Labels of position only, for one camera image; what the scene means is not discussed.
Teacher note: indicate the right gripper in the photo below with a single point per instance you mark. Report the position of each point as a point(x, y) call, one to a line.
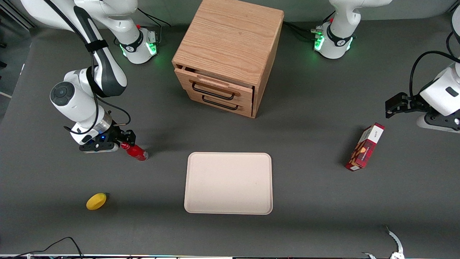
point(115, 133)

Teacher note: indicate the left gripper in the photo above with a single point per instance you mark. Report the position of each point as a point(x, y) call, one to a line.
point(412, 102)

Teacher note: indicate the red coke bottle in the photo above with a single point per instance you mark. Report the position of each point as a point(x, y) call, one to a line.
point(138, 153)

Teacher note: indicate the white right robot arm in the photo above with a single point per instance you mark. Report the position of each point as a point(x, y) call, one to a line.
point(104, 68)

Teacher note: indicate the beige rectangular plastic tray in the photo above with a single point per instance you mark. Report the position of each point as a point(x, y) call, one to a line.
point(228, 183)

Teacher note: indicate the red tartan shortbread box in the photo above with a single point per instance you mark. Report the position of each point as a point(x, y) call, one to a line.
point(363, 151)

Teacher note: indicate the yellow lemon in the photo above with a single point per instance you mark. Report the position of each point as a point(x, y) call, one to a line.
point(96, 201)

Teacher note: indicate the plain wooden drawer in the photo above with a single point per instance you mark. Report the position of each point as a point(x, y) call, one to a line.
point(244, 110)

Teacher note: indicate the wooden drawer with ledge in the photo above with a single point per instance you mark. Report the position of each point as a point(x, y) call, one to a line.
point(244, 95)

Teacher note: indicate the wooden two-drawer cabinet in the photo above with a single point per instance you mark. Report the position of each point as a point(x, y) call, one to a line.
point(230, 32)

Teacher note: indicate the small white plastic piece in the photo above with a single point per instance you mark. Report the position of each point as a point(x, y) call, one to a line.
point(370, 255)

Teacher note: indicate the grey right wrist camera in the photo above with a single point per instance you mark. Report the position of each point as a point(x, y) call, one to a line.
point(99, 147)

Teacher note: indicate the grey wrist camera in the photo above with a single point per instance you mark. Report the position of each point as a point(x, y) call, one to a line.
point(436, 126)
point(99, 147)

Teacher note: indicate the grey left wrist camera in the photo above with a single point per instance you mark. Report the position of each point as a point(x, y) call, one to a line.
point(436, 126)

